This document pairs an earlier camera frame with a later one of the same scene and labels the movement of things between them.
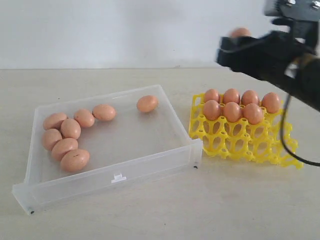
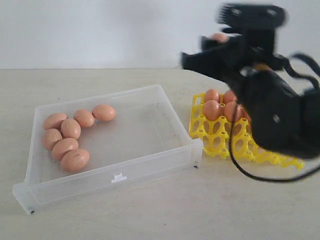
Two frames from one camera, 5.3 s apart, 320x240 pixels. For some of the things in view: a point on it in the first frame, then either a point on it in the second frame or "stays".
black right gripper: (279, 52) → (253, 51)
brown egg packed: (212, 109) stays
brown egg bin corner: (147, 103) → (220, 37)
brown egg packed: (212, 94) stays
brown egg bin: (103, 112) stays
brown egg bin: (62, 146) stays
